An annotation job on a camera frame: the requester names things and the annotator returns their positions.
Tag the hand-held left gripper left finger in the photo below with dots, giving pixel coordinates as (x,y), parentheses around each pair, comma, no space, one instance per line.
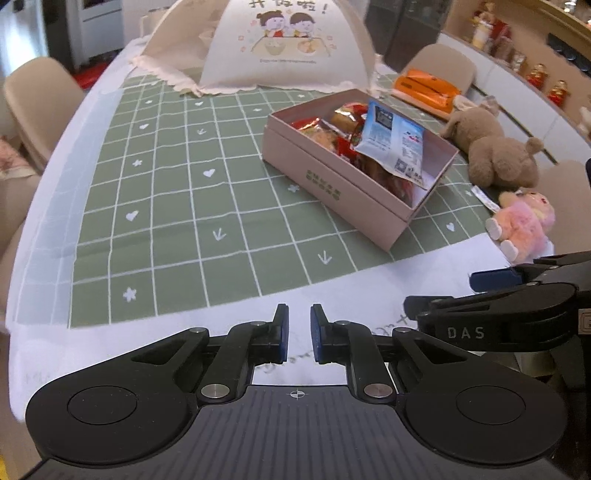
(281,337)

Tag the yellow snack packet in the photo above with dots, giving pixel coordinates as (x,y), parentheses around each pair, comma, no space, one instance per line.
(348,117)

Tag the blue and white snack packet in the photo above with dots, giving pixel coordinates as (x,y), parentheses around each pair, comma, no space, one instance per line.
(392,143)

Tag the gold and red figurine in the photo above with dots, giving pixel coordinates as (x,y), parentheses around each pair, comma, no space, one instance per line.
(557,93)
(537,76)

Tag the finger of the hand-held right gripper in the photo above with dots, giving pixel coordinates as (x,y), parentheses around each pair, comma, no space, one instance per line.
(494,280)
(415,305)

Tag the dark glass cabinet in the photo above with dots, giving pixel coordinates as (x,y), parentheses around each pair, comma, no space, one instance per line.
(406,32)

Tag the red barcode snack packet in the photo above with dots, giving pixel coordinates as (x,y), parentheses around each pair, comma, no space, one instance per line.
(350,146)

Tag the metal jar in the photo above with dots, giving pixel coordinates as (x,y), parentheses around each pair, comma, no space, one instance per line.
(518,62)

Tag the clear golden pastry packet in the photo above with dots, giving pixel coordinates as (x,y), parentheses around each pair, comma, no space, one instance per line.
(323,137)

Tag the pink plush doll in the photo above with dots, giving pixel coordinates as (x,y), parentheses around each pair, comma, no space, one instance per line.
(524,224)

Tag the green checked tablecloth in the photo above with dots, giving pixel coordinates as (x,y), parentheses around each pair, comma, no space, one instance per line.
(184,194)

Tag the brown plush bear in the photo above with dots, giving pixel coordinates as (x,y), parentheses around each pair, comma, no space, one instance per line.
(498,152)

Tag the white cabinet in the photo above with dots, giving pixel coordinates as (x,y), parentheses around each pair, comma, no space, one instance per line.
(104,27)

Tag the orange tissue pack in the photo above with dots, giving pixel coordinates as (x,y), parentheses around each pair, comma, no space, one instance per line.
(427,90)

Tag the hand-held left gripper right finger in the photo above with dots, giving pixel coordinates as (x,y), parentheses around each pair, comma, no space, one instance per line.
(318,337)

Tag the pink cardboard box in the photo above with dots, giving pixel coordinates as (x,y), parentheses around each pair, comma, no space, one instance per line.
(323,180)

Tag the cartoon print mesh food cover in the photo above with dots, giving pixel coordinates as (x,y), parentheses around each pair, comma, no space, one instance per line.
(286,41)

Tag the black hook rail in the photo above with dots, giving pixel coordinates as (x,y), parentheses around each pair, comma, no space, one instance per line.
(570,53)

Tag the beige chair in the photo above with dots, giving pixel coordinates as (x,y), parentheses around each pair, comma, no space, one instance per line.
(443,64)
(41,106)

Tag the toy drink cup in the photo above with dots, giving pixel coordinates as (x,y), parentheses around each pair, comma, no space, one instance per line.
(480,32)

